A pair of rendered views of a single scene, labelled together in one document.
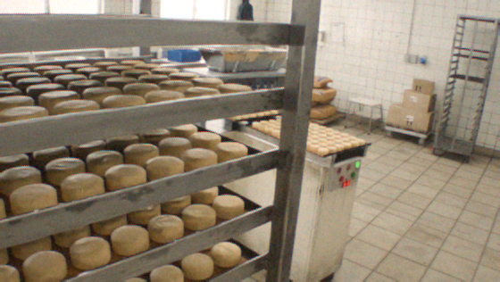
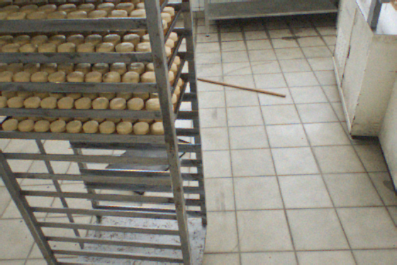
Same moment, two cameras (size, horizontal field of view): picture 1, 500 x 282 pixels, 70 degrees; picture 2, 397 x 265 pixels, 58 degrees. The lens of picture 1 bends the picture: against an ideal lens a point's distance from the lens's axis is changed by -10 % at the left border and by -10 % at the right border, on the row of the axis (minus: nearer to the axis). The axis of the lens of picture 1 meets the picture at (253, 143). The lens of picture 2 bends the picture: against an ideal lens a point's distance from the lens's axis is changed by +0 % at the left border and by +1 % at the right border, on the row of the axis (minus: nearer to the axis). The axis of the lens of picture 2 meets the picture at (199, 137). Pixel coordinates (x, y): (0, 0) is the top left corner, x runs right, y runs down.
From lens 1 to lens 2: 85 cm
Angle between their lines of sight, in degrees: 52
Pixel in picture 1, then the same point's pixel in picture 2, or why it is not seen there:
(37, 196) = (44, 48)
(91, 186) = (64, 49)
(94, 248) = (74, 76)
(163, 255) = (92, 87)
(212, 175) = (111, 57)
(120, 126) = (57, 26)
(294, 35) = not seen: outside the picture
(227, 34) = not seen: outside the picture
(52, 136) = (31, 26)
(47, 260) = (57, 74)
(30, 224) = (31, 57)
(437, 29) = not seen: outside the picture
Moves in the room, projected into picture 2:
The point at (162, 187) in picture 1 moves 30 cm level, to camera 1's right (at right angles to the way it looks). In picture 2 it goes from (84, 56) to (141, 98)
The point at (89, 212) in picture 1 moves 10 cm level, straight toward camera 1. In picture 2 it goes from (53, 58) to (24, 74)
